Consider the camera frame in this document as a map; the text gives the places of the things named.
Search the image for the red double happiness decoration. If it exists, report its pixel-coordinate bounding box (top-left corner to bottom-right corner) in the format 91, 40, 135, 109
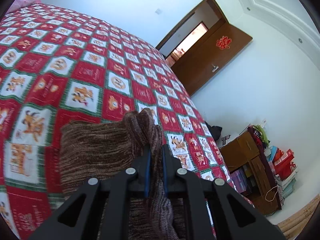
216, 36, 232, 50

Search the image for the brown wooden cabinet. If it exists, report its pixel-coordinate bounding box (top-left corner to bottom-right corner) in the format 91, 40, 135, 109
220, 131, 281, 215

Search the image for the black bag by bed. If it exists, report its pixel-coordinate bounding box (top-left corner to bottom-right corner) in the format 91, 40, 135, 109
205, 122, 222, 141

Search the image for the red white patterned bedspread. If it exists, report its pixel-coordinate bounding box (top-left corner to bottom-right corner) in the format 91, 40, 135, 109
1, 3, 233, 239

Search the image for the white wall switch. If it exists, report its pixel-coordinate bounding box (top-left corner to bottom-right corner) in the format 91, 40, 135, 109
155, 8, 162, 15

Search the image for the purple box in cabinet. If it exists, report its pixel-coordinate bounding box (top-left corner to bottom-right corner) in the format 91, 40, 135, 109
231, 169, 248, 193

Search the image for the brown wooden door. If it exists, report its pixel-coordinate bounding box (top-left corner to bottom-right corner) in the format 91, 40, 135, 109
171, 20, 253, 95

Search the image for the red gift bag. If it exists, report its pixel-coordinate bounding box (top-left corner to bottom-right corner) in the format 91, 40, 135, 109
272, 148, 296, 180

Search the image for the pink pillow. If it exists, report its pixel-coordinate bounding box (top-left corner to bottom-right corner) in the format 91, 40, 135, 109
6, 0, 41, 14

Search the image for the white cable on cabinet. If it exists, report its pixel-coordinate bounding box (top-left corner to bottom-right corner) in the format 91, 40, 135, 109
264, 184, 281, 203

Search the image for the silver door handle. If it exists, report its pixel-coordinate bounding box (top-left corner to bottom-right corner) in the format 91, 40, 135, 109
212, 65, 219, 73

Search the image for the brown striped knit sweater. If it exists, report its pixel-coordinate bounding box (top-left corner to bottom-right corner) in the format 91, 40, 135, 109
59, 108, 185, 239

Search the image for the clothes pile on cabinet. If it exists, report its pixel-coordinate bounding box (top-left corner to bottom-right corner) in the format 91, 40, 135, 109
247, 125, 270, 153

